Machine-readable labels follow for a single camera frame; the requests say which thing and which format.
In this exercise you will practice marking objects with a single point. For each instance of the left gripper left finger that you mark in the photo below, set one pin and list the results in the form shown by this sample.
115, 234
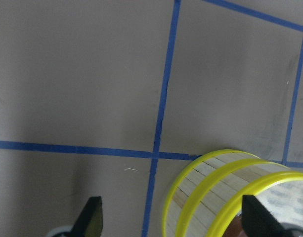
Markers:
90, 221

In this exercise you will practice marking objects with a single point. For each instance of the side yellow steamer basket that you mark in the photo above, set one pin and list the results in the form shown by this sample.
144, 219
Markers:
215, 202

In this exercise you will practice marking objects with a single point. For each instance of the center yellow steamer basket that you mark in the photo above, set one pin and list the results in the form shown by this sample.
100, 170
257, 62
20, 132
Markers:
189, 179

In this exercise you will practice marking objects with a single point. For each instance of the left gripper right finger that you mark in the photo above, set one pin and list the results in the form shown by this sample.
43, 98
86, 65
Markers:
257, 220

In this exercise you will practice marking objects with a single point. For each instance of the dark red bun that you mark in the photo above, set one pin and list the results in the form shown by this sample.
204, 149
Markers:
235, 228

